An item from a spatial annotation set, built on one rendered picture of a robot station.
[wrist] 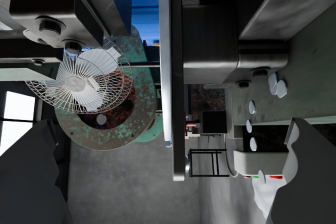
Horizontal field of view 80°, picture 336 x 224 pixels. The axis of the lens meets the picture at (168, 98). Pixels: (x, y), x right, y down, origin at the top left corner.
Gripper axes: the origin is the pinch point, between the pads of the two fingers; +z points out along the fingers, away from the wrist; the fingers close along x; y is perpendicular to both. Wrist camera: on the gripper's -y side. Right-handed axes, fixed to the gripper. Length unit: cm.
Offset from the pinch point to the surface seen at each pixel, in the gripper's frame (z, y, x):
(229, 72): 13.3, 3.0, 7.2
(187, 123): 37.3, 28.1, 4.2
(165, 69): 3.9, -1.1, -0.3
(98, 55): 90, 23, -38
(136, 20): 257, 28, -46
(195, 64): 11.6, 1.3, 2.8
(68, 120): 120, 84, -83
